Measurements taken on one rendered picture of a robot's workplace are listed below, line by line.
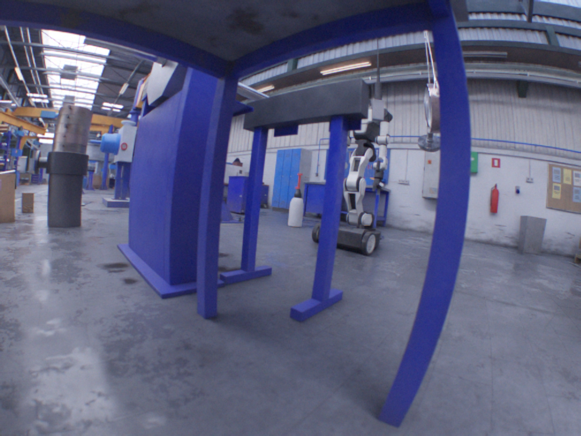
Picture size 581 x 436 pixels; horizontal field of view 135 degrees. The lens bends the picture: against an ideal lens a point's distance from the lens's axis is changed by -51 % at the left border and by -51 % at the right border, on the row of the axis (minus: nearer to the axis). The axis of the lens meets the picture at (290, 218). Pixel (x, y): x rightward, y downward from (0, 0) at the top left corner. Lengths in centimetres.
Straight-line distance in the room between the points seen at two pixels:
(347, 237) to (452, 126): 184
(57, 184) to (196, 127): 171
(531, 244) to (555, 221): 101
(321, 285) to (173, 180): 68
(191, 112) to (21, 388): 102
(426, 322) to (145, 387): 55
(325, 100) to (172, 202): 70
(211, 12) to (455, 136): 57
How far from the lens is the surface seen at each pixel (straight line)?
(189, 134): 101
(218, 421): 51
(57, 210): 249
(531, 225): 520
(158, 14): 70
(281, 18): 64
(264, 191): 784
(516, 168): 582
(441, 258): 39
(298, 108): 104
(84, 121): 255
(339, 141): 90
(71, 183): 247
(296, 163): 671
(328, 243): 88
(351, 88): 94
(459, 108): 42
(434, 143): 207
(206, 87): 109
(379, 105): 147
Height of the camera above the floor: 41
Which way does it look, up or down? 5 degrees down
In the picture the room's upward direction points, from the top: 6 degrees clockwise
